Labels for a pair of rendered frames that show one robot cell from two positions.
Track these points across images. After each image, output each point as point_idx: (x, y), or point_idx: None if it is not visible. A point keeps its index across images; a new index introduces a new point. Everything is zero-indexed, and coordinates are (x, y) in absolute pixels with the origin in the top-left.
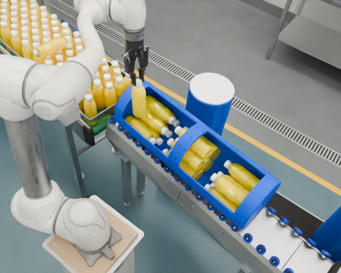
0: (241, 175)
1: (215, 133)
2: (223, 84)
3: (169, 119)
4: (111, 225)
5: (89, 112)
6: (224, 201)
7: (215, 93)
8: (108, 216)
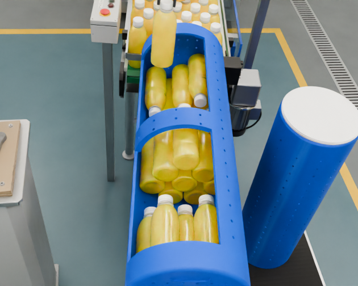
0: (201, 226)
1: (221, 142)
2: (345, 119)
3: (196, 96)
4: None
5: (130, 43)
6: (145, 244)
7: (316, 122)
8: (8, 149)
